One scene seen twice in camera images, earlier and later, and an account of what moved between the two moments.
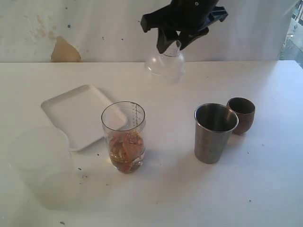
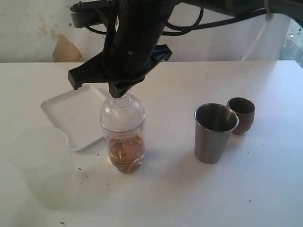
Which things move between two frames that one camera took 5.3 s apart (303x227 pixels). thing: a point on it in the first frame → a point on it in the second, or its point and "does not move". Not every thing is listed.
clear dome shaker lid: (170, 65) → (123, 114)
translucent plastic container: (41, 159) does not move
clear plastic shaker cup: (124, 124) does not move
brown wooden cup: (245, 109) does not move
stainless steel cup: (214, 123) does not move
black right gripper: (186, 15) → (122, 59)
